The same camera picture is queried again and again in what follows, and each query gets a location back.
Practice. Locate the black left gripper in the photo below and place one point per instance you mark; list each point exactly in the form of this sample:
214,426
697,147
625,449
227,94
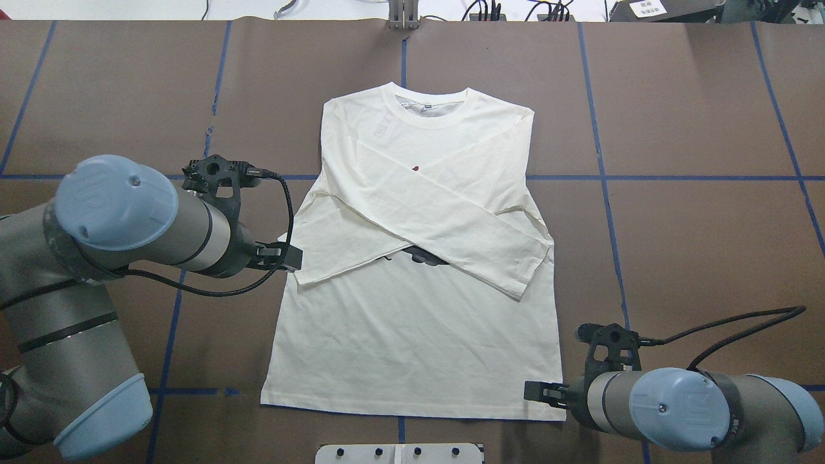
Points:
241,250

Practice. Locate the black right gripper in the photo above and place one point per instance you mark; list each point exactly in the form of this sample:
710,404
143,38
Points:
577,394

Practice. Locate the cream long-sleeve Twinkle shirt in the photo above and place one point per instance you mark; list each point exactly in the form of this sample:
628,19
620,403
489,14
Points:
427,281

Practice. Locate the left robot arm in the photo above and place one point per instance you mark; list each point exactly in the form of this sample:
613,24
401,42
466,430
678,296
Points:
78,385

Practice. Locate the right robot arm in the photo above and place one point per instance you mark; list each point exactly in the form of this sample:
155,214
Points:
737,419

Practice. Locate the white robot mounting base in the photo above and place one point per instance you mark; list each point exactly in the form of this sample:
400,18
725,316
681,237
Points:
401,453

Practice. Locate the black box with label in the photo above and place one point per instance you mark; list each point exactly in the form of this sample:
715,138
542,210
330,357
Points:
664,11

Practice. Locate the aluminium frame post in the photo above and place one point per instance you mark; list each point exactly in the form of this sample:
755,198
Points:
403,15

